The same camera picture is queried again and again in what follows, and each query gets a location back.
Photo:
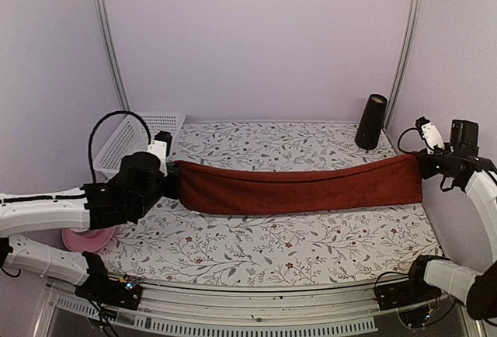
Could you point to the left aluminium frame post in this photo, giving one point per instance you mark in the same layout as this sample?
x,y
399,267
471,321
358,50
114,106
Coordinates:
x,y
111,55

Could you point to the white plastic basket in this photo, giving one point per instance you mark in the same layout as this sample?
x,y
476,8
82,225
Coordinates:
x,y
130,136

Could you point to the dark red towel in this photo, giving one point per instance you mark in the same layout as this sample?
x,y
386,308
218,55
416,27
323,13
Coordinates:
x,y
392,181

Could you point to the front aluminium rail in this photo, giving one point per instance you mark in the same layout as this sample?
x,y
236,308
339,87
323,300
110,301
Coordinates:
x,y
184,309

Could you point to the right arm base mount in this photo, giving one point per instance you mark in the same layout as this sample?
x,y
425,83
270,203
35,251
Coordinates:
x,y
393,290

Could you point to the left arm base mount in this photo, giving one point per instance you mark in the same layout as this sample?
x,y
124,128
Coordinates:
x,y
104,291

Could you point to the right aluminium frame post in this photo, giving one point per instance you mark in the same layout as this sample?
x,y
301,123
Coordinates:
x,y
414,7

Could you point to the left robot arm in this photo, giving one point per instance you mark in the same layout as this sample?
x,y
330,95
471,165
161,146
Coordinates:
x,y
143,179

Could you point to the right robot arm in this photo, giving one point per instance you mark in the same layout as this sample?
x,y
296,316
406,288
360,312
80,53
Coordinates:
x,y
475,176

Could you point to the floral tablecloth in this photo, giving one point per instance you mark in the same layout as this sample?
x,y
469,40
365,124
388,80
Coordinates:
x,y
317,249

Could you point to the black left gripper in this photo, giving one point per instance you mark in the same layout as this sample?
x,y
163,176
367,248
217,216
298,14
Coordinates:
x,y
173,191

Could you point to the pink plate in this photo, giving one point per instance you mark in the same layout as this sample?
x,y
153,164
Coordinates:
x,y
87,241

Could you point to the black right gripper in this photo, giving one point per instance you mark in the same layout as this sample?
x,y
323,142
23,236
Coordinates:
x,y
426,171

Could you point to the black cylinder cup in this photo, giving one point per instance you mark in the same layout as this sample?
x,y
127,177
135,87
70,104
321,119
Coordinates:
x,y
371,122

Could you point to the aluminium frame post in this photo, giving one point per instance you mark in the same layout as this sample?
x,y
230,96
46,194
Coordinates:
x,y
414,7
111,55

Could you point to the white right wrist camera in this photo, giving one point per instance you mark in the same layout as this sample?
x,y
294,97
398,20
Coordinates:
x,y
430,135

